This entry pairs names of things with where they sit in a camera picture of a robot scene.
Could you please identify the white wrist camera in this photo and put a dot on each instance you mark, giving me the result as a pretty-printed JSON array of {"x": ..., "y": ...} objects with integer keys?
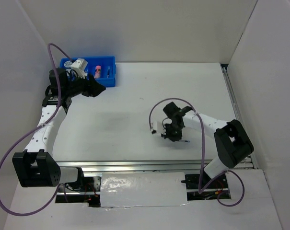
[
  {"x": 78, "y": 67},
  {"x": 157, "y": 128}
]

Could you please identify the black gel pen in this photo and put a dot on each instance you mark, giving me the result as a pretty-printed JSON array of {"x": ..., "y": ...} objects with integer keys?
[{"x": 108, "y": 72}]

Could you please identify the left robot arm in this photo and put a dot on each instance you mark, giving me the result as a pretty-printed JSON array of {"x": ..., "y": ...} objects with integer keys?
[{"x": 35, "y": 166}]

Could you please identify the aluminium right rail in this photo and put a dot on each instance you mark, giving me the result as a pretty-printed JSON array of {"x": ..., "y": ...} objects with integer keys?
[{"x": 235, "y": 106}]

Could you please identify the pink capped marker tube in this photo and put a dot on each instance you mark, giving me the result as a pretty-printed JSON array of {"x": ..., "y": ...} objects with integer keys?
[{"x": 97, "y": 73}]

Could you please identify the silver foil cover sheet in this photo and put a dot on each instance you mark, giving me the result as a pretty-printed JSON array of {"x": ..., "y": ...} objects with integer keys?
[{"x": 143, "y": 189}]

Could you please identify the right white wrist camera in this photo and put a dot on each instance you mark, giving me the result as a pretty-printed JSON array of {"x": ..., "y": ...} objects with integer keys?
[{"x": 157, "y": 128}]

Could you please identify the blue compartment tray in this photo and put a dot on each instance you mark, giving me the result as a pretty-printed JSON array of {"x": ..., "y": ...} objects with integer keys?
[{"x": 104, "y": 62}]

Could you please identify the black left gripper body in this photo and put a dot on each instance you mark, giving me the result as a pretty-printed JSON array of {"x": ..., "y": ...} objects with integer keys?
[{"x": 73, "y": 88}]

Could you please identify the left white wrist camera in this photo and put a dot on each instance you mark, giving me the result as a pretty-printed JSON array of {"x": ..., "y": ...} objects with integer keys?
[{"x": 78, "y": 67}]

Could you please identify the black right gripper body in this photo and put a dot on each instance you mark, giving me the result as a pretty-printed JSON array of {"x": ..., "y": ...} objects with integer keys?
[{"x": 173, "y": 128}]

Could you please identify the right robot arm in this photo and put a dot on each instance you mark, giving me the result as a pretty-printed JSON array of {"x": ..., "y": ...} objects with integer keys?
[{"x": 232, "y": 142}]

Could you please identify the aluminium front rail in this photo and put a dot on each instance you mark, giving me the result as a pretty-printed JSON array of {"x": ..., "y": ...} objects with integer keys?
[{"x": 99, "y": 167}]

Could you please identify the aluminium rail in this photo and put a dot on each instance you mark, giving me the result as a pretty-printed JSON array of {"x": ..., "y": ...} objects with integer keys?
[
  {"x": 235, "y": 106},
  {"x": 99, "y": 167}
]

